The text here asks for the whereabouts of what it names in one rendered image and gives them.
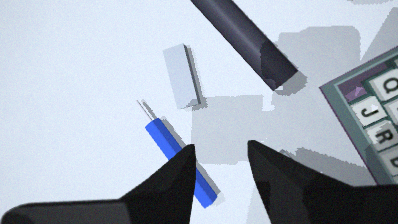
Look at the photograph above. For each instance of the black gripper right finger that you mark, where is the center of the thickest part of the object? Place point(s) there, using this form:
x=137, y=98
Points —
x=293, y=193

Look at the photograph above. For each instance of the blue stylus with grey tip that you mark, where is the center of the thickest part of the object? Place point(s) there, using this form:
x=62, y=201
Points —
x=170, y=147

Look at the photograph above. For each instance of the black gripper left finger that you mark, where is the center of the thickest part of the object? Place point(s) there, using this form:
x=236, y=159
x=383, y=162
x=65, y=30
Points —
x=165, y=197

